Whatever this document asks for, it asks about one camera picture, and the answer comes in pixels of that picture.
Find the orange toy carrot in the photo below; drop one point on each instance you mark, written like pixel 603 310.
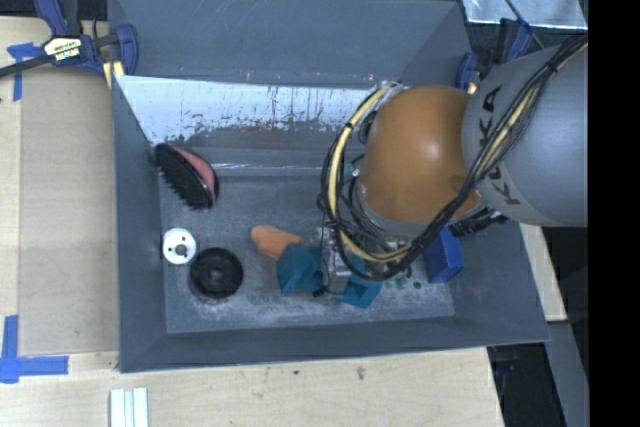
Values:
pixel 272 240

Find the blue box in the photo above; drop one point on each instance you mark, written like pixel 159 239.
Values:
pixel 442 257

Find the black round disc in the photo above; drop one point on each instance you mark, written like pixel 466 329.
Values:
pixel 216 273

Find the black bristle brush pink back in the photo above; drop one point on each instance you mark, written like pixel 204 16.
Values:
pixel 182 177

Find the grey metal bin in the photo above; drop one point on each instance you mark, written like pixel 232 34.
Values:
pixel 280 35

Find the pale wood flat board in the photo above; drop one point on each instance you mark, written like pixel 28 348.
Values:
pixel 65 215

